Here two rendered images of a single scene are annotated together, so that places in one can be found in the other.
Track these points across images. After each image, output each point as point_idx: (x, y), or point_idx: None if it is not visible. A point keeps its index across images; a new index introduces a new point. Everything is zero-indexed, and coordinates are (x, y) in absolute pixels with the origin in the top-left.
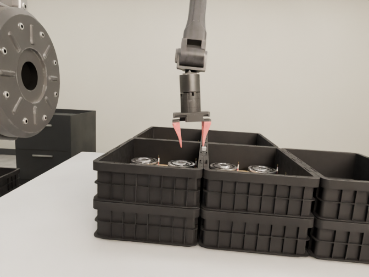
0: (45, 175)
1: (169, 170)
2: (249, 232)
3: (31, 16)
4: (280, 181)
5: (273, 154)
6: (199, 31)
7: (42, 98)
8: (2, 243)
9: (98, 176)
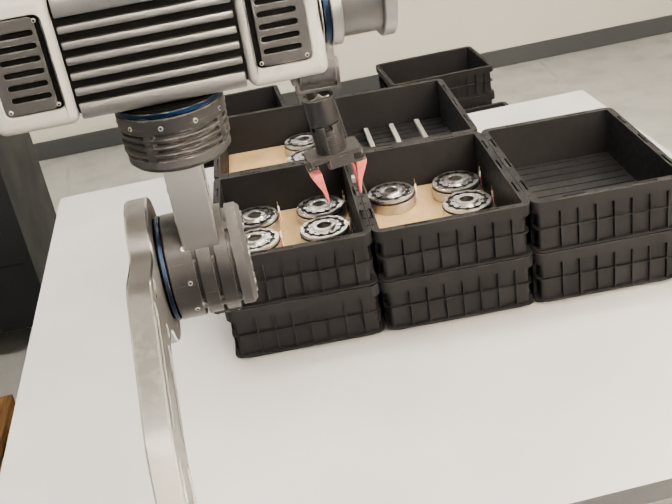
0: (52, 280)
1: (326, 245)
2: (451, 293)
3: (238, 208)
4: (479, 221)
5: (469, 144)
6: None
7: (250, 260)
8: (120, 402)
9: None
